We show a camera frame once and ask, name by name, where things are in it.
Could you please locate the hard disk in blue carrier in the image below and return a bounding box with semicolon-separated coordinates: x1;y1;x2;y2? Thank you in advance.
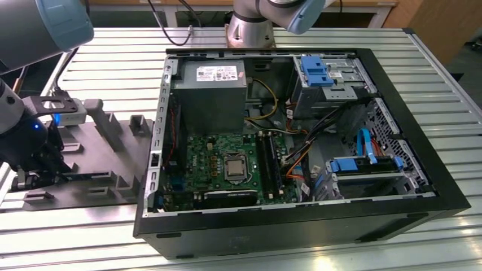
326;156;406;174

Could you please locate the wooden desk with white frame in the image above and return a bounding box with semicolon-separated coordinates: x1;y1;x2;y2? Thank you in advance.
88;0;401;29

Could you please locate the installed RAM stick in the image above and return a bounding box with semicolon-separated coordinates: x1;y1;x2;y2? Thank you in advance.
267;134;283;196

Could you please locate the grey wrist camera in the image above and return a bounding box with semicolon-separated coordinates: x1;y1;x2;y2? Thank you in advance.
24;95;90;126

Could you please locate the black cable bundle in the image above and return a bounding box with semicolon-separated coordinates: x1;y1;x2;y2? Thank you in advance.
282;97;373;167

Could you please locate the black RAM slot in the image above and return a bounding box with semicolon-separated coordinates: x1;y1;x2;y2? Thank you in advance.
255;132;269;198

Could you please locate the blue flat data wire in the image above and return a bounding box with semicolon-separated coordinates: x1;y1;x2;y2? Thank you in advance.
355;128;379;165

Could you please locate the grey parts rack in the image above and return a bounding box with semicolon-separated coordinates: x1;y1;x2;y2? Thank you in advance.
23;98;156;212

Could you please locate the black graphics card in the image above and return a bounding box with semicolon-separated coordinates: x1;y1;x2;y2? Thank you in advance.
194;189;261;209

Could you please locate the grey metal drive cage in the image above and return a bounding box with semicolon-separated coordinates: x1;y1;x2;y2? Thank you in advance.
291;55;378;119

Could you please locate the silver CPU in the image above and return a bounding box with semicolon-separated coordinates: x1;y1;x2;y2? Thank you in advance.
225;160;246;174

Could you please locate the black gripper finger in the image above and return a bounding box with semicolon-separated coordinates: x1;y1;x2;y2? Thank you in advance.
11;168;68;191

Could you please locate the yellow and black wire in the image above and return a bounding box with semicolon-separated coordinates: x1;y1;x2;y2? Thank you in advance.
245;78;279;122

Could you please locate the grey power supply unit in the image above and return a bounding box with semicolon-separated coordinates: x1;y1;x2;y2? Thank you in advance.
171;59;250;133

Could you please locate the blue RAM stick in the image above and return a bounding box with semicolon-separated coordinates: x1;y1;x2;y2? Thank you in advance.
62;172;114;181

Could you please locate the thin cable with silver plug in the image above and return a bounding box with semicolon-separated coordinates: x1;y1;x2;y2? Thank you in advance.
148;0;203;46

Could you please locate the green motherboard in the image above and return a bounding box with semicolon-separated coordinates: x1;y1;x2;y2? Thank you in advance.
162;132;302;211

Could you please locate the black PC case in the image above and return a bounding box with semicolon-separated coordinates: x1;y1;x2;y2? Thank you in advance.
132;47;473;260

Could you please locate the CPU socket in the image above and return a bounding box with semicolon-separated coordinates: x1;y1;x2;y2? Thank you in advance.
221;151;254;185

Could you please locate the wooden cabinet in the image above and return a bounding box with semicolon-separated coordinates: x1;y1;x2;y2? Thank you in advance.
383;0;482;67

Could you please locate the grey metal disk bay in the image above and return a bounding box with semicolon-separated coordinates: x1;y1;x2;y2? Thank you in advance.
313;169;438;201

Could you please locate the orange yellow red wire bundle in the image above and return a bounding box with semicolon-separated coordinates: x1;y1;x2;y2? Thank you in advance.
283;97;307;136

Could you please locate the blue plastic drive latch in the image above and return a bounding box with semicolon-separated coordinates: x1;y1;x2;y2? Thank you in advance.
301;56;335;88

